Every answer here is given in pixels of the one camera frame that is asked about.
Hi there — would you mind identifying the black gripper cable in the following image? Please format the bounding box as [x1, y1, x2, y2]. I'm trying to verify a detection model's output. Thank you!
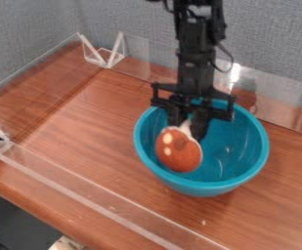
[210, 42, 236, 74]

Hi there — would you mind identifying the clear acrylic corner bracket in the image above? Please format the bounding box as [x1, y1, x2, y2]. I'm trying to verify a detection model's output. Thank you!
[78, 31, 126, 68]

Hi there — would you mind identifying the blue plastic bowl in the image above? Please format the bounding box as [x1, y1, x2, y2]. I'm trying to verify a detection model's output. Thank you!
[134, 104, 270, 197]

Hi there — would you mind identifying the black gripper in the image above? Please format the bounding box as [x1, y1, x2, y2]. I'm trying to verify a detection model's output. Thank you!
[152, 13, 236, 142]

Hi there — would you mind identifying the red and white toy mushroom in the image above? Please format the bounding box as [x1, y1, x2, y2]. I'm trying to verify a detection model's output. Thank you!
[156, 119, 204, 173]

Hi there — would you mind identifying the clear acrylic front barrier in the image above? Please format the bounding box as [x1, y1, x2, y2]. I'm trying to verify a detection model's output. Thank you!
[0, 141, 229, 250]

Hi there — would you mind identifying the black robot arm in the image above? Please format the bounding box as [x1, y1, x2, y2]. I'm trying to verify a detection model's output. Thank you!
[149, 0, 236, 141]

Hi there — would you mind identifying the clear acrylic left barrier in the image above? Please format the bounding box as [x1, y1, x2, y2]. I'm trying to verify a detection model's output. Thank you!
[0, 32, 82, 88]

